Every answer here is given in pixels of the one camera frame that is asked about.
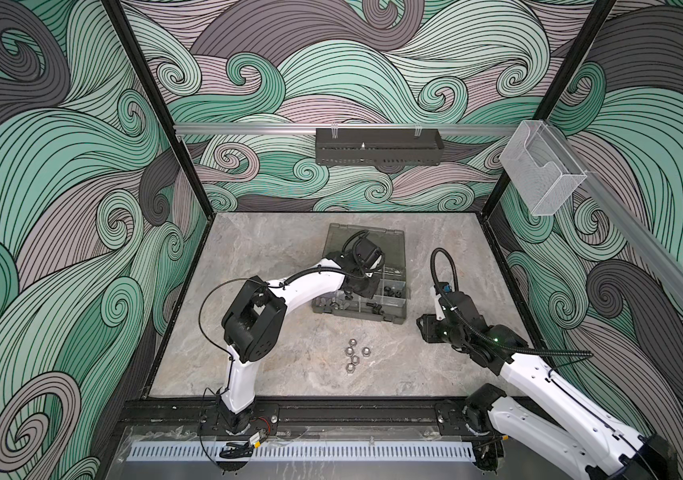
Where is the clear plastic wall holder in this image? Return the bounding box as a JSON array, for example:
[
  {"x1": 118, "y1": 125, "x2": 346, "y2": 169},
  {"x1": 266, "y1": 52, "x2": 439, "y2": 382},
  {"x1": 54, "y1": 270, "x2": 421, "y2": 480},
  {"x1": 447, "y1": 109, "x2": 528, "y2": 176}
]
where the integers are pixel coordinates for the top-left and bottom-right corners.
[{"x1": 499, "y1": 120, "x2": 587, "y2": 217}]

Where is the grey transparent organizer box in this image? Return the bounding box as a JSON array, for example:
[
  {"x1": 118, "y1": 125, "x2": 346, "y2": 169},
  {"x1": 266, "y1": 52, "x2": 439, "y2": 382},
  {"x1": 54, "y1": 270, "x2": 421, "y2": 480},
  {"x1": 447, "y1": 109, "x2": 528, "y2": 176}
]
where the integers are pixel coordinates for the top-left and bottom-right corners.
[{"x1": 311, "y1": 223, "x2": 409, "y2": 325}]

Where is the black vertical frame post right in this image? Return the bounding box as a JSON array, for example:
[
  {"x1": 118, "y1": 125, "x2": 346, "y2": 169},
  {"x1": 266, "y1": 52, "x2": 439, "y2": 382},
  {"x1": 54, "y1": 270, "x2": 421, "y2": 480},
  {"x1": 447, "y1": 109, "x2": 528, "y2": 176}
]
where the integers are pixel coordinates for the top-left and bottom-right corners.
[{"x1": 481, "y1": 0, "x2": 617, "y2": 224}]

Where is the black wall tray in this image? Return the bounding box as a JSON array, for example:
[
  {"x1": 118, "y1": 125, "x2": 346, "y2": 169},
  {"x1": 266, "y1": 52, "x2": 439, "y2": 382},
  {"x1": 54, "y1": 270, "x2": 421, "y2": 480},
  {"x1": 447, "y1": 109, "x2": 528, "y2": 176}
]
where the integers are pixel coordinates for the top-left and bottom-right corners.
[{"x1": 314, "y1": 127, "x2": 445, "y2": 169}]

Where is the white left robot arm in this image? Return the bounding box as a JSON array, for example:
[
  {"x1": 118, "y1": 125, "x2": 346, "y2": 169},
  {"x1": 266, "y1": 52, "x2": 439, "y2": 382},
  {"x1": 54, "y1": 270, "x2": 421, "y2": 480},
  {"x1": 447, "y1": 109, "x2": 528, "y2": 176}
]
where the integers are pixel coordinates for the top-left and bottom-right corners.
[{"x1": 221, "y1": 254, "x2": 385, "y2": 418}]

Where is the black hex bolt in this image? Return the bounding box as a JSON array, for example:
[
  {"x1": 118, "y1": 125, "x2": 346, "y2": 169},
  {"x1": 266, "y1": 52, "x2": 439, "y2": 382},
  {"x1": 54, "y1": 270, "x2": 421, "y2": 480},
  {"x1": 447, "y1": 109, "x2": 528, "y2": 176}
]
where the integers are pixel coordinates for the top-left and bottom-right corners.
[{"x1": 367, "y1": 302, "x2": 383, "y2": 315}]

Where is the aluminium rail back wall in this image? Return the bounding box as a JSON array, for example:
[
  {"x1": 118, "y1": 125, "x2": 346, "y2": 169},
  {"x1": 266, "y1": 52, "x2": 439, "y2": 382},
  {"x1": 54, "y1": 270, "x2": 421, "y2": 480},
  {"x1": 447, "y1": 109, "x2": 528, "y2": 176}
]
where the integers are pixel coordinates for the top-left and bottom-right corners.
[{"x1": 173, "y1": 122, "x2": 517, "y2": 137}]

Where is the pile of bolts and nuts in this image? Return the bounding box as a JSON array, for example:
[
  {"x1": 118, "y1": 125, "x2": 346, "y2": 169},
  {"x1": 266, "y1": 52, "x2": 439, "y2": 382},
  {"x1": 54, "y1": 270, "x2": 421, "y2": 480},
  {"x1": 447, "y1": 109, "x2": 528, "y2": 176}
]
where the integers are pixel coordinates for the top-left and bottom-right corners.
[{"x1": 345, "y1": 338, "x2": 373, "y2": 374}]

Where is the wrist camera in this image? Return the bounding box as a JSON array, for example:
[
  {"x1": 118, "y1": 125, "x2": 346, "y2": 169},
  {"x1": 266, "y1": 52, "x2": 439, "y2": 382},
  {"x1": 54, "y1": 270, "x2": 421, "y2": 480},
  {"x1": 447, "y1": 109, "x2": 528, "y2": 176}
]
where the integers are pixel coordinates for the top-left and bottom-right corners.
[
  {"x1": 351, "y1": 237, "x2": 385, "y2": 273},
  {"x1": 433, "y1": 282, "x2": 469, "y2": 321}
]

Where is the black vertical frame post left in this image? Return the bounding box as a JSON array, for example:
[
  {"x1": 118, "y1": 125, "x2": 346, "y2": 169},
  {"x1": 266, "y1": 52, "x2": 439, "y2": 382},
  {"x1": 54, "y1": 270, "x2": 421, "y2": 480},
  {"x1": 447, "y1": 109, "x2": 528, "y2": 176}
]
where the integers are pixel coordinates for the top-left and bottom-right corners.
[{"x1": 101, "y1": 0, "x2": 215, "y2": 222}]

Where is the aluminium rail wall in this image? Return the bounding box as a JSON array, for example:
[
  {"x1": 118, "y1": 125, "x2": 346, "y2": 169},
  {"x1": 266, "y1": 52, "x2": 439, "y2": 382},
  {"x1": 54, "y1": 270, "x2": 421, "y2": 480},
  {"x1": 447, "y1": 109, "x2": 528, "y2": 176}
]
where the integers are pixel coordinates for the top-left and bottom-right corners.
[
  {"x1": 173, "y1": 122, "x2": 517, "y2": 137},
  {"x1": 555, "y1": 128, "x2": 683, "y2": 310}
]

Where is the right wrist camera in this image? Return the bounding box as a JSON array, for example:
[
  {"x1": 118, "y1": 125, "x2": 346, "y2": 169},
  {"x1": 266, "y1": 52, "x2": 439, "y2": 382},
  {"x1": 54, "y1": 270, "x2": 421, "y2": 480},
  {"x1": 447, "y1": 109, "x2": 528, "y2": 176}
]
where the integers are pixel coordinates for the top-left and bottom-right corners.
[{"x1": 433, "y1": 282, "x2": 469, "y2": 321}]

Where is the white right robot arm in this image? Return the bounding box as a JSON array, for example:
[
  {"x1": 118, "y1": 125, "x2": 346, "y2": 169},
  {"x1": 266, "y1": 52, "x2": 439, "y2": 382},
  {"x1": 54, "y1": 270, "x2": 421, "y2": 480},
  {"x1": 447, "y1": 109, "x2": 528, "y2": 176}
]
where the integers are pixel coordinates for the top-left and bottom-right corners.
[{"x1": 417, "y1": 306, "x2": 679, "y2": 479}]

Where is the white slotted cable duct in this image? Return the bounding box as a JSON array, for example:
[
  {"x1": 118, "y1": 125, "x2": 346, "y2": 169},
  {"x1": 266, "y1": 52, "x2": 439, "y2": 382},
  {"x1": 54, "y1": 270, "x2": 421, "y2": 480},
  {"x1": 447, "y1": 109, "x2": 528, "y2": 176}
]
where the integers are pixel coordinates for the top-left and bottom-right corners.
[{"x1": 126, "y1": 440, "x2": 475, "y2": 463}]

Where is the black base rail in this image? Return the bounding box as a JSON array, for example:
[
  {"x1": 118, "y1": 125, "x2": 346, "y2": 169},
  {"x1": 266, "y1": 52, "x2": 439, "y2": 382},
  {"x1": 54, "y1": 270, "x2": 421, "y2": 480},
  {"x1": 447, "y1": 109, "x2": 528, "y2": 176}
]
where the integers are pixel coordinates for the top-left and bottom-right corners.
[{"x1": 118, "y1": 394, "x2": 493, "y2": 438}]

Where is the aluminium rail right wall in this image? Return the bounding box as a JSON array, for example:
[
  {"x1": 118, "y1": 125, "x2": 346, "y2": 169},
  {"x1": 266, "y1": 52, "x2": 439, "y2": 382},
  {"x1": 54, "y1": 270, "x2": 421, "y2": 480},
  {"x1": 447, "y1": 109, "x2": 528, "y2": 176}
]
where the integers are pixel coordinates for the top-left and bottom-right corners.
[{"x1": 555, "y1": 128, "x2": 683, "y2": 310}]

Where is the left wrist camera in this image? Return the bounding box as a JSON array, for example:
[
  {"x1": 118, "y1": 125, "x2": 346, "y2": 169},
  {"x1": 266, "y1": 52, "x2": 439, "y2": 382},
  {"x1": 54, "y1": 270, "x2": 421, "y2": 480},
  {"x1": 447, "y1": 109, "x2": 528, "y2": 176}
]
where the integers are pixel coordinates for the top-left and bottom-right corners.
[{"x1": 351, "y1": 237, "x2": 385, "y2": 273}]

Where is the black vertical frame post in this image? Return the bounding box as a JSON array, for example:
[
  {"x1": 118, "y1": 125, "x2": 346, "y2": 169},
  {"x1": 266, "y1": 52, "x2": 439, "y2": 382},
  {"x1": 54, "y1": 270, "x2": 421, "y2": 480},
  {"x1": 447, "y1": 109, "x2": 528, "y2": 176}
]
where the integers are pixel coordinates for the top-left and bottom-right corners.
[
  {"x1": 481, "y1": 0, "x2": 617, "y2": 224},
  {"x1": 101, "y1": 0, "x2": 215, "y2": 222}
]

